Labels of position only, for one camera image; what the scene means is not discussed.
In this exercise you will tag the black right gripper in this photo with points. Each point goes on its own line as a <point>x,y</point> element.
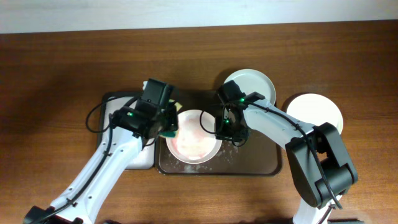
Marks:
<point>221,134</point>

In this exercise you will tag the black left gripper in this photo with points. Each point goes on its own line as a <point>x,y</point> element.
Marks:
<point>174,123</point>

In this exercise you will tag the green and yellow sponge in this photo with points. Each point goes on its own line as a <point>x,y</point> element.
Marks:
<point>171,132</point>

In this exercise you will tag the pink stained plate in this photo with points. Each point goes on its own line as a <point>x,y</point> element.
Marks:
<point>193,145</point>

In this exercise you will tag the light green stained plate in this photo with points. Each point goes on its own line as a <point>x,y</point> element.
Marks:
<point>250,80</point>

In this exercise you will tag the white stained plate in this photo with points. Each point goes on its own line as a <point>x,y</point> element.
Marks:
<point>316,109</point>

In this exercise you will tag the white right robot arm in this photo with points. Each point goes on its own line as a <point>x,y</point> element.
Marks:
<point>321,167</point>

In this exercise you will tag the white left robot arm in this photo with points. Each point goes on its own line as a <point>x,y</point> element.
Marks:
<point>131,128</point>

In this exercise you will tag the black tray with white liner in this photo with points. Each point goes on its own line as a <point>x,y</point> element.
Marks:
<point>145,159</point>

